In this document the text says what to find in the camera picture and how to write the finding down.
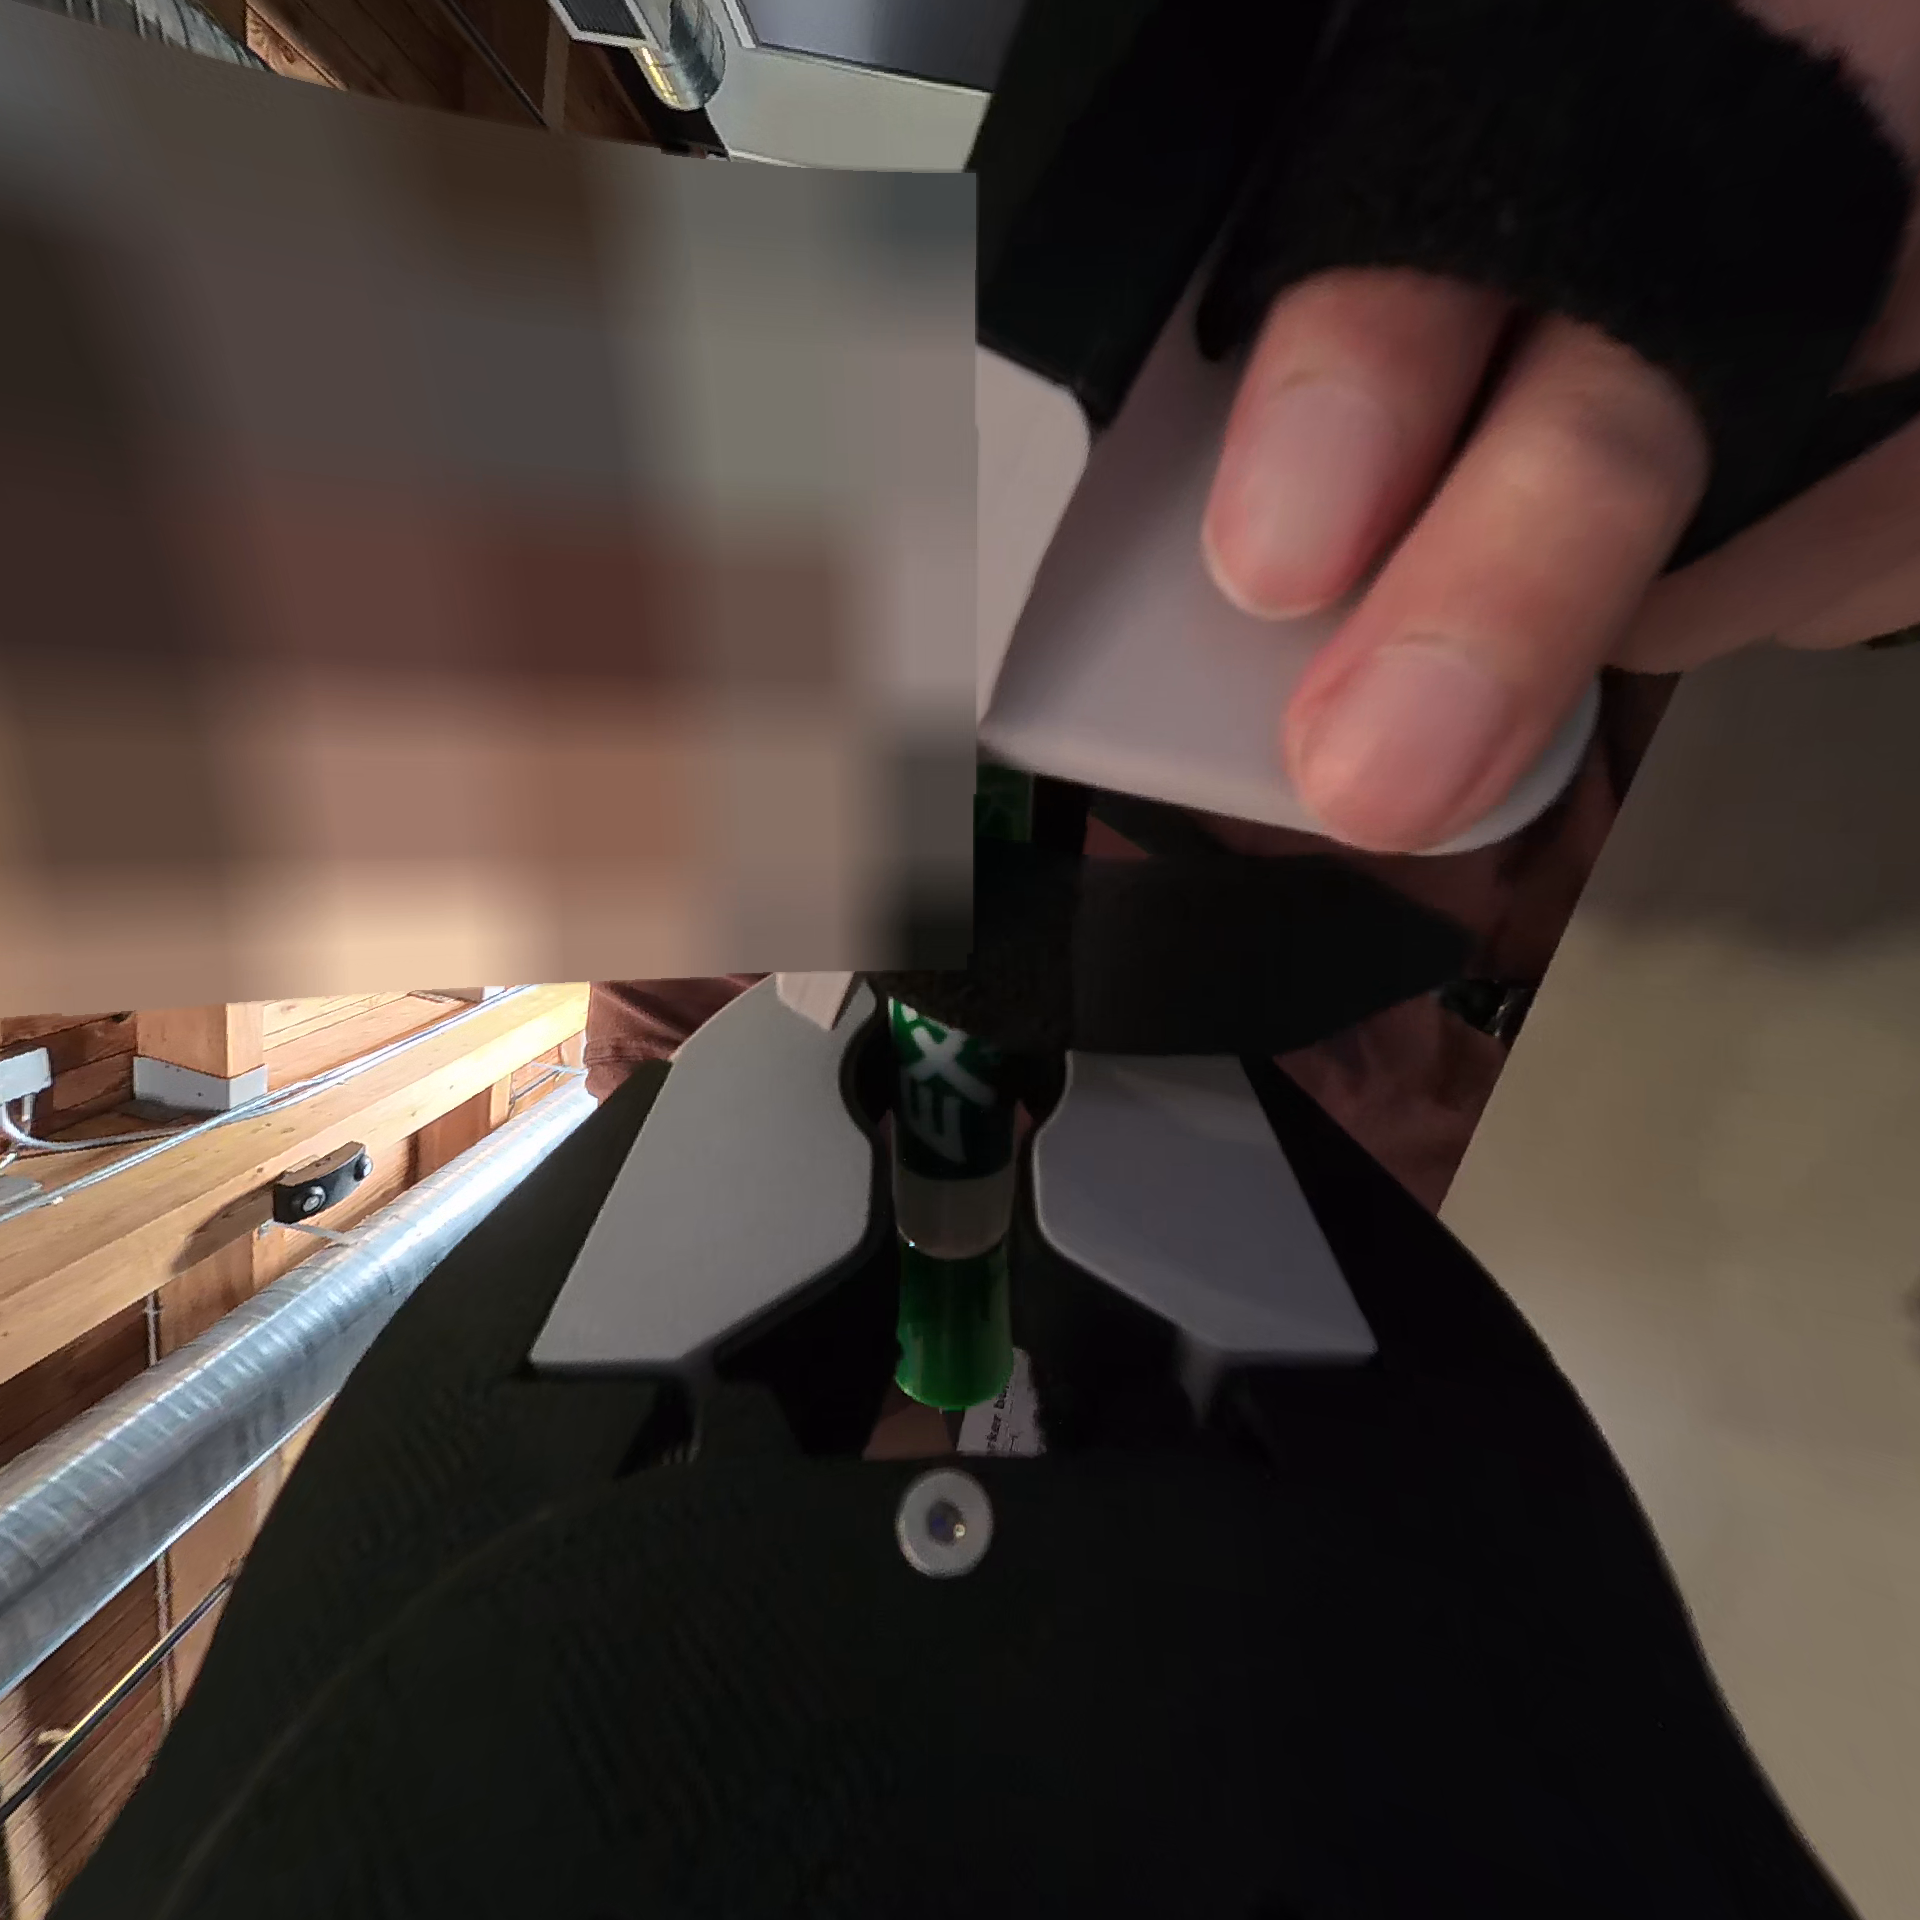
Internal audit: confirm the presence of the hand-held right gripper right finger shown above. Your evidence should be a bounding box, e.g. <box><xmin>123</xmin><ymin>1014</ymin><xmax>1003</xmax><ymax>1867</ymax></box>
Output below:
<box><xmin>1025</xmin><ymin>1049</ymin><xmax>1380</xmax><ymax>1364</ymax></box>

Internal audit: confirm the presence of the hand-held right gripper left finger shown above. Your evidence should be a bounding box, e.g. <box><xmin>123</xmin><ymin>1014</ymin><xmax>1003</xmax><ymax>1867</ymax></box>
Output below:
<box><xmin>527</xmin><ymin>971</ymin><xmax>888</xmax><ymax>1373</ymax></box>

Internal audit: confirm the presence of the black hook-and-loop strap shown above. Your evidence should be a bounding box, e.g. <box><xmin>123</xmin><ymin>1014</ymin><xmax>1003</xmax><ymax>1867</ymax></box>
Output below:
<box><xmin>914</xmin><ymin>851</ymin><xmax>1484</xmax><ymax>1062</ymax></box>

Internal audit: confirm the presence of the white-barrelled marker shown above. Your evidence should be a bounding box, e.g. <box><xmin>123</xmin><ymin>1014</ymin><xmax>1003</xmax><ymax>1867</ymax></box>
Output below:
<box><xmin>965</xmin><ymin>1345</ymin><xmax>1048</xmax><ymax>1454</ymax></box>

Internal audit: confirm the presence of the green dry-erase marker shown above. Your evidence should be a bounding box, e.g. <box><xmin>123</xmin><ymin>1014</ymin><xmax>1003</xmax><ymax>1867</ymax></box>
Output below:
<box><xmin>882</xmin><ymin>779</ymin><xmax>1039</xmax><ymax>1412</ymax></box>

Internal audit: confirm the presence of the person's left hand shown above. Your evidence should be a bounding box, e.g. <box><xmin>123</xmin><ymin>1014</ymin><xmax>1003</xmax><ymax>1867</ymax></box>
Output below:
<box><xmin>1199</xmin><ymin>273</ymin><xmax>1920</xmax><ymax>854</ymax></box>

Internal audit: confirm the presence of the person's maroon sweater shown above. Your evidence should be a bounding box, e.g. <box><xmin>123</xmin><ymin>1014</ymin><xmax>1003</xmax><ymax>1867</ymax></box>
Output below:
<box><xmin>583</xmin><ymin>660</ymin><xmax>1679</xmax><ymax>1219</ymax></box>

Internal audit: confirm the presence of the black pipe clamp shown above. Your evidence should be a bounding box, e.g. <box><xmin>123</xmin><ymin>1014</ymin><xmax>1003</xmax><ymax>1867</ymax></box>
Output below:
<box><xmin>269</xmin><ymin>1139</ymin><xmax>370</xmax><ymax>1219</ymax></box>

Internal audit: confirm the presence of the thin metal conduit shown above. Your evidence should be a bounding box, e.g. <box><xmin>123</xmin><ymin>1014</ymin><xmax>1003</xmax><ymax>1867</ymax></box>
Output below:
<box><xmin>0</xmin><ymin>984</ymin><xmax>539</xmax><ymax>1209</ymax></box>

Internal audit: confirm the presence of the white block on beam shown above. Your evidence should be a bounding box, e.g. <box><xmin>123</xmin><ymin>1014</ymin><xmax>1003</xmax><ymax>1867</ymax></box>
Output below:
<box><xmin>131</xmin><ymin>1049</ymin><xmax>271</xmax><ymax>1112</ymax></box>

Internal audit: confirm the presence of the grey ventilation unit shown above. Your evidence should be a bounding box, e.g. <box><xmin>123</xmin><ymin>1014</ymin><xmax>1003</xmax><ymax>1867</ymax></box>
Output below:
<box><xmin>545</xmin><ymin>0</ymin><xmax>1003</xmax><ymax>169</ymax></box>

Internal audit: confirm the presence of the silver spiral duct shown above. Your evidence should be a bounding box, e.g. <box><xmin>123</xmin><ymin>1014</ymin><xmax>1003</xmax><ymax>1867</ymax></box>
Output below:
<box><xmin>0</xmin><ymin>1072</ymin><xmax>598</xmax><ymax>1698</ymax></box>
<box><xmin>89</xmin><ymin>0</ymin><xmax>260</xmax><ymax>70</ymax></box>

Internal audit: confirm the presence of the black cable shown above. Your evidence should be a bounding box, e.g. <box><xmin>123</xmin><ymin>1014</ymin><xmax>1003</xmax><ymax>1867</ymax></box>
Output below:
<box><xmin>0</xmin><ymin>1565</ymin><xmax>246</xmax><ymax>1819</ymax></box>

